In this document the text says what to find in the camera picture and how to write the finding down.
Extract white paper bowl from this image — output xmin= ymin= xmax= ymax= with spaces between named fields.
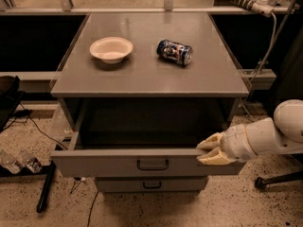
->
xmin=89 ymin=37 xmax=134 ymax=64

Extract grey drawer cabinet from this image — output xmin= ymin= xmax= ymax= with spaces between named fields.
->
xmin=50 ymin=11 xmax=250 ymax=194

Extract white power strip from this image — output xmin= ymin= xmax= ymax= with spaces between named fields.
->
xmin=228 ymin=0 xmax=274 ymax=17

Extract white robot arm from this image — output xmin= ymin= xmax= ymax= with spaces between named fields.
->
xmin=197 ymin=99 xmax=303 ymax=166

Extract clear plastic bottle right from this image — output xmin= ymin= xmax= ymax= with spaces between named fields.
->
xmin=20 ymin=149 xmax=43 ymax=174

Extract grey drawer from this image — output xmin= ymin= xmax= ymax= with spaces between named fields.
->
xmin=51 ymin=97 xmax=243 ymax=178
xmin=95 ymin=176 xmax=208 ymax=193

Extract clear plastic bottle left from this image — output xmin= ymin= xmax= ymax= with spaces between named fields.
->
xmin=0 ymin=150 xmax=22 ymax=174

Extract white cable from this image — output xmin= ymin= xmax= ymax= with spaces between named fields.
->
xmin=240 ymin=11 xmax=278 ymax=118

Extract black office chair base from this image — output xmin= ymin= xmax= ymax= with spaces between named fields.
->
xmin=254 ymin=153 xmax=303 ymax=190

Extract blue soda can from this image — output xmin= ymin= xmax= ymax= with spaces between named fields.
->
xmin=156 ymin=40 xmax=193 ymax=66

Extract grey bottom drawer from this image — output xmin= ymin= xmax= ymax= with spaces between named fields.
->
xmin=95 ymin=176 xmax=208 ymax=193

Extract black bag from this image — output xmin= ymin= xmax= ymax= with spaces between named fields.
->
xmin=0 ymin=76 xmax=24 ymax=131

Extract black floor stand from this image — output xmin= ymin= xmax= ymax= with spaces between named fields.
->
xmin=0 ymin=161 xmax=56 ymax=213

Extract clear plastic bottle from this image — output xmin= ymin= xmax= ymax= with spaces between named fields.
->
xmin=0 ymin=150 xmax=22 ymax=174
xmin=20 ymin=149 xmax=43 ymax=174

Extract black floor cable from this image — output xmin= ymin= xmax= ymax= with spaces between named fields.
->
xmin=3 ymin=102 xmax=99 ymax=227

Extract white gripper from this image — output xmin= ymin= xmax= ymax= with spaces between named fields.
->
xmin=197 ymin=124 xmax=257 ymax=166

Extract grey top drawer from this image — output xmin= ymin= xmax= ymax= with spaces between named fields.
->
xmin=51 ymin=97 xmax=243 ymax=178

